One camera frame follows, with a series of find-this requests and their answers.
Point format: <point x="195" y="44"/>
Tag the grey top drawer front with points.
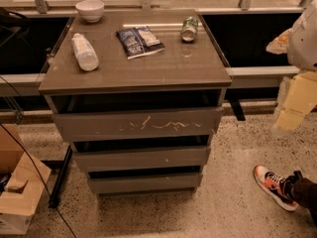
<point x="119" y="125"/>

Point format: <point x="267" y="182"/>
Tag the blue white snack bag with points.
<point x="139" y="42"/>

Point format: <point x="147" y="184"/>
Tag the black metal bar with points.
<point x="62" y="167"/>

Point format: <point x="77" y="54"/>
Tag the green soda can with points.
<point x="189" y="29"/>

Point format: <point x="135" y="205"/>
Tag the black chair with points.
<point x="12" y="25"/>

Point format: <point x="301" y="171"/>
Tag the dark trouser leg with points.
<point x="304" y="192"/>

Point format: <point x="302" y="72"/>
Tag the orange white sneaker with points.
<point x="278" y="187"/>

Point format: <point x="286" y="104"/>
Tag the clear plastic water bottle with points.
<point x="84" y="53"/>

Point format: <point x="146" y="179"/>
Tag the cardboard box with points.
<point x="23" y="179"/>

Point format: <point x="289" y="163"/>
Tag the grey drawer cabinet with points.
<point x="181" y="76"/>

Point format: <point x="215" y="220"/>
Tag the white ceramic bowl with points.
<point x="90" y="10"/>

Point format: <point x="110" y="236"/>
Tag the grey middle drawer front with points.
<point x="142" y="159"/>

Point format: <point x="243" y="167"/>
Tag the grey bottom drawer front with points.
<point x="128" y="185"/>

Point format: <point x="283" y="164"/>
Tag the grey drawer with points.
<point x="128" y="185"/>
<point x="119" y="125"/>
<point x="142" y="159"/>

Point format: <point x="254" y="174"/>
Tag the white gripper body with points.
<point x="304" y="44"/>

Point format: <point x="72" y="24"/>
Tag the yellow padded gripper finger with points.
<point x="296" y="98"/>
<point x="280" y="44"/>

